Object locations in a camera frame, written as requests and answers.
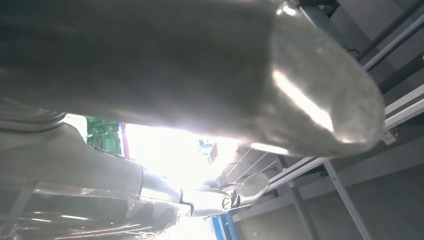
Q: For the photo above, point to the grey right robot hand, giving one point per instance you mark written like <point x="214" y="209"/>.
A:
<point x="132" y="66"/>

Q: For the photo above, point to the blue metal shelf rack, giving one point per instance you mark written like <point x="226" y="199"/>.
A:
<point x="228" y="228"/>

